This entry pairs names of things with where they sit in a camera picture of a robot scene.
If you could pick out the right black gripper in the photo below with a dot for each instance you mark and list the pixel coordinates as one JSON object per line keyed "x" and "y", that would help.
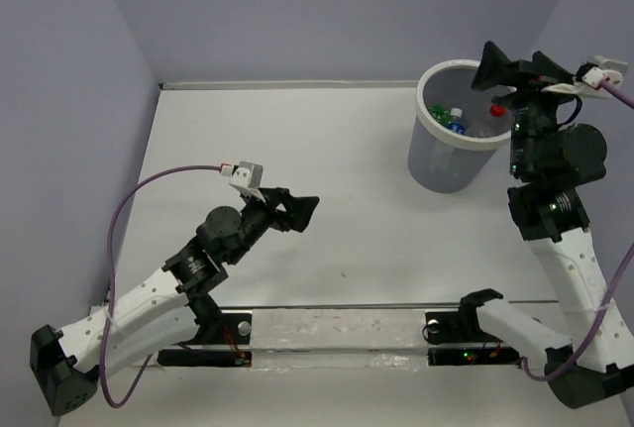
{"x": 495, "y": 67}

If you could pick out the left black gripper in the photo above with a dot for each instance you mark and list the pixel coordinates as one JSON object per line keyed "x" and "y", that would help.
{"x": 297, "y": 210}

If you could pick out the large blue-label clear bottle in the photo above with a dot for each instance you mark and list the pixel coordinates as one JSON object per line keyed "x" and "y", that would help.
{"x": 457, "y": 122}

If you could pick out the green plastic bottle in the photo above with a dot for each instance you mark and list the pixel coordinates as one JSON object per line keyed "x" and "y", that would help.
{"x": 440, "y": 113}

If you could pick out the red-label clear bottle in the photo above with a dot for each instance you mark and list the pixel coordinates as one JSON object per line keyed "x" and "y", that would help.
{"x": 497, "y": 111}

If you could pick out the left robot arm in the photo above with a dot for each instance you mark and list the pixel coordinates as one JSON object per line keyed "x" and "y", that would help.
{"x": 173, "y": 305}

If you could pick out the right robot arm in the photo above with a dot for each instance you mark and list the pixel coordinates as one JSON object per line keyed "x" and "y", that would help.
{"x": 594, "y": 360}

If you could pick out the grey bin with white rim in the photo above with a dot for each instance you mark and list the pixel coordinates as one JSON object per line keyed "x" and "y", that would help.
{"x": 439, "y": 159}

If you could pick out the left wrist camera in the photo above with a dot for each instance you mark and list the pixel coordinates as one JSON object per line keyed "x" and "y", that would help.
{"x": 246, "y": 177}

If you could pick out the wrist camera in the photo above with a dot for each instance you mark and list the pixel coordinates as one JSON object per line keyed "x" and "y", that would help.
{"x": 599, "y": 77}
{"x": 246, "y": 177}

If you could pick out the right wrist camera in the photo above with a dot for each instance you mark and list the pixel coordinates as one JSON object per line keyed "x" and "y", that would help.
{"x": 599, "y": 77}

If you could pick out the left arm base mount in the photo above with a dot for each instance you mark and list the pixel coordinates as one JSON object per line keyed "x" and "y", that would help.
{"x": 222, "y": 340}

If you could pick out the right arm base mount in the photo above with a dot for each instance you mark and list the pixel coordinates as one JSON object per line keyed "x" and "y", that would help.
{"x": 454, "y": 337}

